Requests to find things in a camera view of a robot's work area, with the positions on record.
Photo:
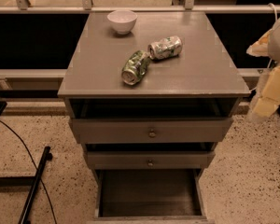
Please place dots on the green crushed soda can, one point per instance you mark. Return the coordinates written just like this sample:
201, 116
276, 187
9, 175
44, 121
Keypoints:
135, 68

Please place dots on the bottom open grey drawer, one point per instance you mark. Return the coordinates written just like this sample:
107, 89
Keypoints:
149, 197

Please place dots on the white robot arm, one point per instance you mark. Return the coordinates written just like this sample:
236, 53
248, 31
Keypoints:
274, 55

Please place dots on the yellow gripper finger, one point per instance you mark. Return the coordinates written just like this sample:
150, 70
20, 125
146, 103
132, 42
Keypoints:
260, 47
269, 99

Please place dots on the top grey drawer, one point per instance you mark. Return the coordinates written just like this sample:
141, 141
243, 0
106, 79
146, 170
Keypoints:
129, 131

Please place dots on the grey wooden drawer cabinet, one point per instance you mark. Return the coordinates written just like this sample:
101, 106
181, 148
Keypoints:
202, 82

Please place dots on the white green crushed can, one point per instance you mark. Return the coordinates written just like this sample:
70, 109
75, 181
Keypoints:
167, 47

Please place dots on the black metal stand leg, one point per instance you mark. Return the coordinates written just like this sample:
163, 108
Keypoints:
32, 182

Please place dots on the white ceramic bowl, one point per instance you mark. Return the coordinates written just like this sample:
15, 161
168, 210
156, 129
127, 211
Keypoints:
122, 21

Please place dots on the middle grey drawer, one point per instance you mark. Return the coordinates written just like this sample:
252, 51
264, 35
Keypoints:
124, 160

